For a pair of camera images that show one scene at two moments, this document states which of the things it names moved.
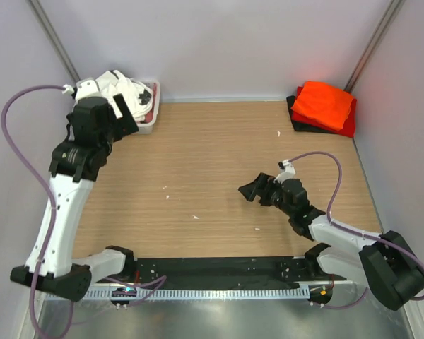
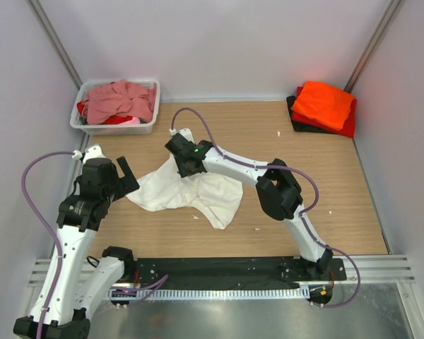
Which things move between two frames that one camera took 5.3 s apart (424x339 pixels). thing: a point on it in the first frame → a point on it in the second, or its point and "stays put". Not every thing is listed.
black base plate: [222, 273] stays put
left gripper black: [124, 126] → [127, 183]
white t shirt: [138, 97] → [220, 197]
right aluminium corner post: [386, 21] stays put
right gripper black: [261, 186] → [183, 172]
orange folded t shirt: [324, 103] stays put
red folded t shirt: [348, 129] stays put
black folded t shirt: [305, 127] stays put
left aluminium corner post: [36, 6] stays put
